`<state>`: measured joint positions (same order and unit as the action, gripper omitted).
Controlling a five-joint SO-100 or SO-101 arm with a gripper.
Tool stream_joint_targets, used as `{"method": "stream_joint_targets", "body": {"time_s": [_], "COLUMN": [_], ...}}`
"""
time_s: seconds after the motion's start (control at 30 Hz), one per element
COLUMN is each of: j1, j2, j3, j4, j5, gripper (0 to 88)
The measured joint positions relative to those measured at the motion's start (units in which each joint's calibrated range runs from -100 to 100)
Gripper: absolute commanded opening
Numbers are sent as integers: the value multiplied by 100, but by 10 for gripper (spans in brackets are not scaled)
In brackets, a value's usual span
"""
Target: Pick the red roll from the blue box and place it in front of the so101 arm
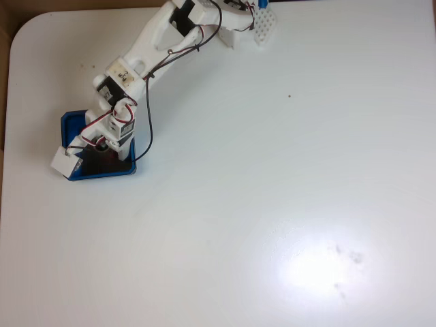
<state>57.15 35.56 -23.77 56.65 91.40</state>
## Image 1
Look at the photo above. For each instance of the blue clip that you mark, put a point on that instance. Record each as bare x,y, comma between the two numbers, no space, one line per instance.
263,3

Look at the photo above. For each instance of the white square camera box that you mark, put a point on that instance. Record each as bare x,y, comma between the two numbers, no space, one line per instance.
64,161

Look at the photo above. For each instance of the white perforated plate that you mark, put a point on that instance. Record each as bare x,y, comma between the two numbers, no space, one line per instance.
265,27

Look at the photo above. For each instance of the blue square box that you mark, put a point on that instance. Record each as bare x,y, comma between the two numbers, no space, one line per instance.
102,175

